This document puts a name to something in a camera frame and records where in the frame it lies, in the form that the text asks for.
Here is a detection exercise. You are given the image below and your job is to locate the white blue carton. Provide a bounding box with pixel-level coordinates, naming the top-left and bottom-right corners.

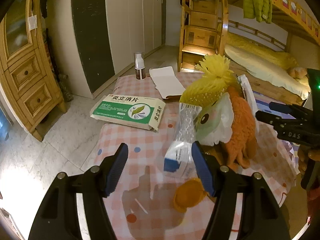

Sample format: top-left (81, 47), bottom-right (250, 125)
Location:
top-left (163, 102), bottom-right (202, 180)

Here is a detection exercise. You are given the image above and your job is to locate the orange fuzzy cloth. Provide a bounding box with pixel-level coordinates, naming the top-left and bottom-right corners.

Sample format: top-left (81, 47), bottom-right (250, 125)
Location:
top-left (222, 86), bottom-right (257, 171)

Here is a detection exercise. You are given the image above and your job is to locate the yellow foam fruit net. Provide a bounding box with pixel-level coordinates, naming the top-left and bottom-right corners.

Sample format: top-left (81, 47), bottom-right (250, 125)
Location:
top-left (180, 55), bottom-right (241, 108)

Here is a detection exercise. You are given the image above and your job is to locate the operator hand in orange glove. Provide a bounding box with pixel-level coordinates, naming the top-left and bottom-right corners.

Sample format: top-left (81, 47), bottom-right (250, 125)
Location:
top-left (297, 147), bottom-right (320, 181)

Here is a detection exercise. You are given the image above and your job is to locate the colourful rainbow rug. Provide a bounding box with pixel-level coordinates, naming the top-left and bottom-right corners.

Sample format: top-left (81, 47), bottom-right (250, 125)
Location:
top-left (253, 91), bottom-right (294, 119)

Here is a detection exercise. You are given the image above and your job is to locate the orange peel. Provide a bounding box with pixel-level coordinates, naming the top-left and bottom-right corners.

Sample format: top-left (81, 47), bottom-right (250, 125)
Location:
top-left (173, 178), bottom-right (207, 213)

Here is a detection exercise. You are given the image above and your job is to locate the plush toy on bed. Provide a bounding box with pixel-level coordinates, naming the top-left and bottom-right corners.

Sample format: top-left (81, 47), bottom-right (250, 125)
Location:
top-left (287, 67), bottom-right (307, 79)

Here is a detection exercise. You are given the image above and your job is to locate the yellow bed sheet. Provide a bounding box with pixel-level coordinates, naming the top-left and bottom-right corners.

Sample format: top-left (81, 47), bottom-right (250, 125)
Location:
top-left (225, 33), bottom-right (311, 100)

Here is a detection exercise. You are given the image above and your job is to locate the green white plastic wrapper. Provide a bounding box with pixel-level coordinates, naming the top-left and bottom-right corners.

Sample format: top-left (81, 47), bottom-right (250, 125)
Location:
top-left (195, 92), bottom-right (234, 146)

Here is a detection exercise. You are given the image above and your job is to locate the pink checkered mattress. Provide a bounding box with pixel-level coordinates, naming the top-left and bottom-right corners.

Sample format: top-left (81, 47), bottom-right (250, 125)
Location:
top-left (95, 75), bottom-right (296, 239)

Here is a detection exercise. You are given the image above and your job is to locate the wooden bunk bed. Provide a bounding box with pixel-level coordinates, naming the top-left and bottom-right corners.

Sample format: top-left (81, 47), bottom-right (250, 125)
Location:
top-left (217, 0), bottom-right (319, 105)

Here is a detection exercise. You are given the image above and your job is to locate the green white medicine box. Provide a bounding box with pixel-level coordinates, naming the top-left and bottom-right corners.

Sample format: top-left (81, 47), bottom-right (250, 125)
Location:
top-left (90, 94), bottom-right (165, 131)

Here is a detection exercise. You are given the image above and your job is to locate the green puffer jacket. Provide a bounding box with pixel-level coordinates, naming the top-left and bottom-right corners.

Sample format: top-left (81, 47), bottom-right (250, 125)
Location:
top-left (243, 0), bottom-right (272, 24)

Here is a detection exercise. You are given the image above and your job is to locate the white spray bottle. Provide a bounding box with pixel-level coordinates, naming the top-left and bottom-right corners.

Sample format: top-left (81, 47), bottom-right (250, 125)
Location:
top-left (134, 53), bottom-right (146, 80)

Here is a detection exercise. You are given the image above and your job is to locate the wooden drawer staircase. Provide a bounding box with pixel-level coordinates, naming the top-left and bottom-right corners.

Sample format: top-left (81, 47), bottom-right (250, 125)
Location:
top-left (177, 0), bottom-right (229, 72)

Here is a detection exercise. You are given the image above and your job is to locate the wooden cabinet with drawers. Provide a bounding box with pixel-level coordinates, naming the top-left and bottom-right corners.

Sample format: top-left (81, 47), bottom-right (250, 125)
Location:
top-left (1, 0), bottom-right (67, 141)

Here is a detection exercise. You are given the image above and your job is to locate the white wardrobe with round holes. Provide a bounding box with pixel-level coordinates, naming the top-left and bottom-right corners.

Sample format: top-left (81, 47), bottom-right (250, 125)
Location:
top-left (71, 0), bottom-right (164, 94)

